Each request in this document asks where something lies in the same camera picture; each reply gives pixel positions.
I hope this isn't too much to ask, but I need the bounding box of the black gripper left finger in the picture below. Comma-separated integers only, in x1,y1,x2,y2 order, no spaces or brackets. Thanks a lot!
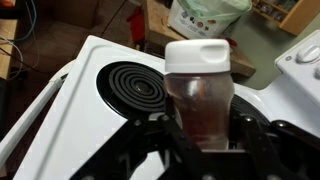
70,115,214,180

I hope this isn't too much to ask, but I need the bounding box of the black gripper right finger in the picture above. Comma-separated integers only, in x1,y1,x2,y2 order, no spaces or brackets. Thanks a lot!
233,114,320,180

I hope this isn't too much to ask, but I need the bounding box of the clear ketchup bottle white cap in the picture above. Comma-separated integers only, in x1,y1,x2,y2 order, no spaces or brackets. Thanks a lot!
163,38,236,151

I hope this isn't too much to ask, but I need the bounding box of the front left coil burner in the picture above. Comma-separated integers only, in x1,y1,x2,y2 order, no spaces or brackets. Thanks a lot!
231,95,270,127

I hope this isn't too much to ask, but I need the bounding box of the coil burner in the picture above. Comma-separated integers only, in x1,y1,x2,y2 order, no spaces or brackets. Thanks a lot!
231,95,270,127
96,61,166,120

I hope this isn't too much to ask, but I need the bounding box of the front right coil burner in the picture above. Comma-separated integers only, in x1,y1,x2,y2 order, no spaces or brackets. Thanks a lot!
96,61,166,120

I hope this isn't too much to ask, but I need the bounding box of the white electric stove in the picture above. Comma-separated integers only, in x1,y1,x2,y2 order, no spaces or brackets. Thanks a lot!
0,32,320,180

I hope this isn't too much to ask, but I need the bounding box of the wooden butcher block table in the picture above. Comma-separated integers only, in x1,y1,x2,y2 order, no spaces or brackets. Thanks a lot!
142,0,256,77

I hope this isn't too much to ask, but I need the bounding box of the wooden spice shelf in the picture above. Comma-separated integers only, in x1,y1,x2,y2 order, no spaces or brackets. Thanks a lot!
251,0,320,36

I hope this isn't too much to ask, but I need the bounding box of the white bin with green bag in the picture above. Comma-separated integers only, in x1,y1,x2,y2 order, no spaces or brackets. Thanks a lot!
168,0,252,39

